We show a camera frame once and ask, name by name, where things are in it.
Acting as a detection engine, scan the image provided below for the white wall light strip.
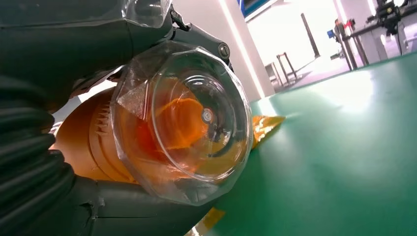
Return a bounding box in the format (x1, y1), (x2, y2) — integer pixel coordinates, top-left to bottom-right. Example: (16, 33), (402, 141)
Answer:
(217, 0), (266, 99)

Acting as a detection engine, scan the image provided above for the black post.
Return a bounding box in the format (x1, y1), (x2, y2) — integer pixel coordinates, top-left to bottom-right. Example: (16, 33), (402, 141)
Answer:
(300, 13), (322, 59)

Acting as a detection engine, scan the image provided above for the green table mat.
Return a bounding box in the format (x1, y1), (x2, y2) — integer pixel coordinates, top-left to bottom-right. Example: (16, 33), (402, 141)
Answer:
(208, 52), (417, 236)

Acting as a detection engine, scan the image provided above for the blue wall screen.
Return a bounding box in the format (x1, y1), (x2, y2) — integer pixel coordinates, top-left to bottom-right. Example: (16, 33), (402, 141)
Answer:
(237, 0), (281, 22)

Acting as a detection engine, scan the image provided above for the orange detergent bottle clear cap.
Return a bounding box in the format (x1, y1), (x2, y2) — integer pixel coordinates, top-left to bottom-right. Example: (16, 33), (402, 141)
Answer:
(49, 40), (254, 207)

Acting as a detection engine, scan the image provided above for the metal rack frame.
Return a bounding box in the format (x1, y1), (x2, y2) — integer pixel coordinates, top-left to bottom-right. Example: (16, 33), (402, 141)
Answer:
(276, 52), (298, 84)

